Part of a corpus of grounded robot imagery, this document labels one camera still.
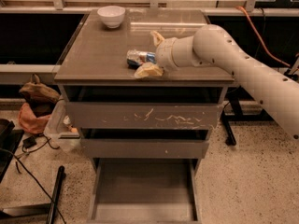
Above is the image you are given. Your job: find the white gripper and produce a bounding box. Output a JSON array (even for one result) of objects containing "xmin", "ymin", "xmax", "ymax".
[{"xmin": 135, "ymin": 31, "xmax": 178, "ymax": 78}]

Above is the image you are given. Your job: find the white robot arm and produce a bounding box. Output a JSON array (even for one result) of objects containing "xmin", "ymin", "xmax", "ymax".
[{"xmin": 135, "ymin": 24, "xmax": 299, "ymax": 140}]

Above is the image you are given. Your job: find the grey drawer cabinet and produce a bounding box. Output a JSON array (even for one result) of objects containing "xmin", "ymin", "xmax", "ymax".
[{"xmin": 53, "ymin": 8, "xmax": 235, "ymax": 173}]

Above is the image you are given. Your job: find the grey top drawer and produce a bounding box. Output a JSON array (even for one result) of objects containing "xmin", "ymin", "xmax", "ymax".
[{"xmin": 66, "ymin": 102, "xmax": 223, "ymax": 130}]

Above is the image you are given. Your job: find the grey drawer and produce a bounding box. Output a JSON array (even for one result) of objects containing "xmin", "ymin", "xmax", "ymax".
[
  {"xmin": 87, "ymin": 159, "xmax": 201, "ymax": 224},
  {"xmin": 81, "ymin": 139, "xmax": 208, "ymax": 159},
  {"xmin": 66, "ymin": 102, "xmax": 223, "ymax": 130}
]

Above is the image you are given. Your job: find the grey middle drawer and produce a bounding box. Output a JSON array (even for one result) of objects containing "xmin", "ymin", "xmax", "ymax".
[{"xmin": 81, "ymin": 139, "xmax": 208, "ymax": 159}]

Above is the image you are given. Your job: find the grey bottom drawer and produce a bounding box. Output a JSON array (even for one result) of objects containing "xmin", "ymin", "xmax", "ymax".
[{"xmin": 87, "ymin": 159, "xmax": 201, "ymax": 224}]

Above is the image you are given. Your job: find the white ceramic bowl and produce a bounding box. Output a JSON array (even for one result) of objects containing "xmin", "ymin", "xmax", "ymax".
[{"xmin": 97, "ymin": 6, "xmax": 125, "ymax": 29}]

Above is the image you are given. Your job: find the clear plastic container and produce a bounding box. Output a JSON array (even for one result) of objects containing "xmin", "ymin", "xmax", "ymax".
[{"xmin": 44, "ymin": 100, "xmax": 80, "ymax": 152}]

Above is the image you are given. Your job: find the brown cloth bag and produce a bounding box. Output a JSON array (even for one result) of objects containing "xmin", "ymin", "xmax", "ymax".
[{"xmin": 19, "ymin": 74, "xmax": 60, "ymax": 104}]

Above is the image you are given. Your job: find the orange cloth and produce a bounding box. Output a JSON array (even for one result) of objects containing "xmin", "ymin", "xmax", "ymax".
[{"xmin": 18, "ymin": 103, "xmax": 50, "ymax": 134}]

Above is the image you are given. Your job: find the black power adapter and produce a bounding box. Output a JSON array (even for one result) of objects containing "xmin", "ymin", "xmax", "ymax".
[{"xmin": 22, "ymin": 136, "xmax": 36, "ymax": 148}]

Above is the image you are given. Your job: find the black bin left edge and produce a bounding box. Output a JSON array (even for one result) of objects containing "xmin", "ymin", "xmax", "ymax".
[{"xmin": 0, "ymin": 119, "xmax": 24, "ymax": 182}]

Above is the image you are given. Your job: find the black metal stand leg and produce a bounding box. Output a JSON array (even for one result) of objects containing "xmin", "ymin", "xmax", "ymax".
[{"xmin": 0, "ymin": 166, "xmax": 66, "ymax": 224}]

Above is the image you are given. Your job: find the black table frame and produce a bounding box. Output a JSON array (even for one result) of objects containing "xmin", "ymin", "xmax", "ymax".
[{"xmin": 220, "ymin": 56, "xmax": 299, "ymax": 147}]

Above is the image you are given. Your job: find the orange cable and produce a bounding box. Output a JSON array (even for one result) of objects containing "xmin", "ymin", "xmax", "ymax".
[{"xmin": 235, "ymin": 5, "xmax": 292, "ymax": 69}]

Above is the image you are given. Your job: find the black floor cable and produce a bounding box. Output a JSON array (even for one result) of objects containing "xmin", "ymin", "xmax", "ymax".
[{"xmin": 0, "ymin": 135, "xmax": 67, "ymax": 224}]

